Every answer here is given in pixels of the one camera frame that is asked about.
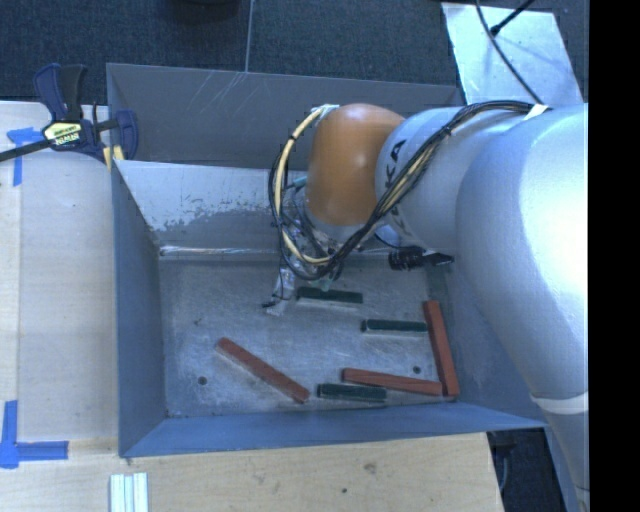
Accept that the dark green flat block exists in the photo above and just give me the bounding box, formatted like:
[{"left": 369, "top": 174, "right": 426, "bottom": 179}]
[
  {"left": 295, "top": 285, "right": 365, "bottom": 306},
  {"left": 360, "top": 318, "right": 430, "bottom": 336},
  {"left": 315, "top": 382, "right": 388, "bottom": 402}
]

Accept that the grey metal bin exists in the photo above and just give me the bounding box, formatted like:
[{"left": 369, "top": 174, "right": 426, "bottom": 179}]
[{"left": 105, "top": 62, "right": 550, "bottom": 459}]

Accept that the pale wood board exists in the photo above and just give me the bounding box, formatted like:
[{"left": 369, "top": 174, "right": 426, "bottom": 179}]
[{"left": 17, "top": 149, "right": 121, "bottom": 444}]

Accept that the red-brown flat block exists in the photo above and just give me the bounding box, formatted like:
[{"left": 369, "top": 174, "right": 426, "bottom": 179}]
[
  {"left": 214, "top": 336, "right": 311, "bottom": 405},
  {"left": 422, "top": 299, "right": 462, "bottom": 399},
  {"left": 341, "top": 367, "right": 445, "bottom": 398}
]

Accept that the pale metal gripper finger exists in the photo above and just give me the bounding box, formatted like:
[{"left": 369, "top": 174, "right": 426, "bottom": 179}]
[{"left": 265, "top": 269, "right": 294, "bottom": 317}]

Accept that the black cylinder on white bracket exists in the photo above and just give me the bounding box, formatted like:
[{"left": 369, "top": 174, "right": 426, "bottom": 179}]
[{"left": 374, "top": 224, "right": 455, "bottom": 272}]

